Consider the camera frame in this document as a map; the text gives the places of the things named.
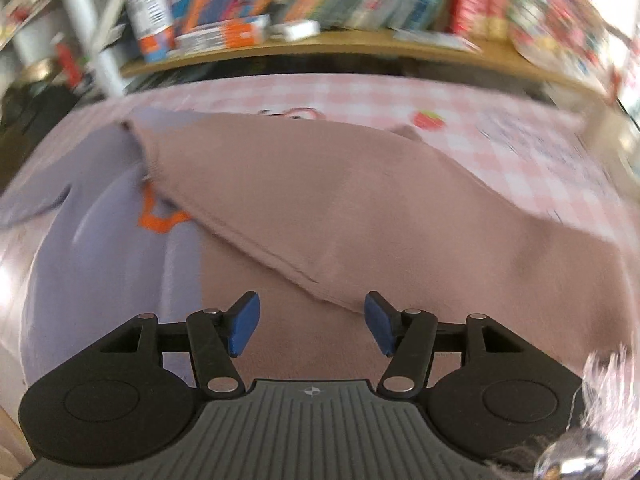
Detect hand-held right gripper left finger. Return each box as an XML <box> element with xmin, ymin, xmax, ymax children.
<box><xmin>97</xmin><ymin>291</ymin><xmax>262</xmax><ymax>402</ymax></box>

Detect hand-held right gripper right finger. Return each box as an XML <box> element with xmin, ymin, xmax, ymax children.
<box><xmin>364</xmin><ymin>291</ymin><xmax>543</xmax><ymax>403</ymax></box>

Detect dusty pink knit sweater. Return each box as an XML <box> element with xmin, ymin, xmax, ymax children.
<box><xmin>122</xmin><ymin>110</ymin><xmax>640</xmax><ymax>386</ymax></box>

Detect lavender sweatshirt orange print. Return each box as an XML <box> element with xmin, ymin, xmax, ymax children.
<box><xmin>0</xmin><ymin>107</ymin><xmax>207</xmax><ymax>388</ymax></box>

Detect pink checkered printed bedsheet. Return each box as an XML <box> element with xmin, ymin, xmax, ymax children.
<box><xmin>0</xmin><ymin>74</ymin><xmax>637</xmax><ymax>466</ymax></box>

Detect person's fluffy sleeve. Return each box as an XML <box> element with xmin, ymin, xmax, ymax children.
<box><xmin>492</xmin><ymin>342</ymin><xmax>640</xmax><ymax>480</ymax></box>

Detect flat white blue packet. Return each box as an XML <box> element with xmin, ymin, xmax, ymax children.
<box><xmin>394</xmin><ymin>29</ymin><xmax>482</xmax><ymax>55</ymax></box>

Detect white orange flat box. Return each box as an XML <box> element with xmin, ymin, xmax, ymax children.
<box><xmin>174</xmin><ymin>14</ymin><xmax>272</xmax><ymax>54</ymax></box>

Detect white charger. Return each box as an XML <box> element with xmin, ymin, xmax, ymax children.
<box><xmin>270</xmin><ymin>20</ymin><xmax>322</xmax><ymax>42</ymax></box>

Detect white box orange blue end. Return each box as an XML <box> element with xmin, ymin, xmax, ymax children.
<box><xmin>125</xmin><ymin>0</ymin><xmax>177</xmax><ymax>64</ymax></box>

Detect white shelf unit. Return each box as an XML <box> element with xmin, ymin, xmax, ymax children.
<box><xmin>0</xmin><ymin>0</ymin><xmax>128</xmax><ymax>98</ymax></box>

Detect colourful printed packages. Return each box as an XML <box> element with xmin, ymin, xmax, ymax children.
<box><xmin>507</xmin><ymin>0</ymin><xmax>618</xmax><ymax>93</ymax></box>

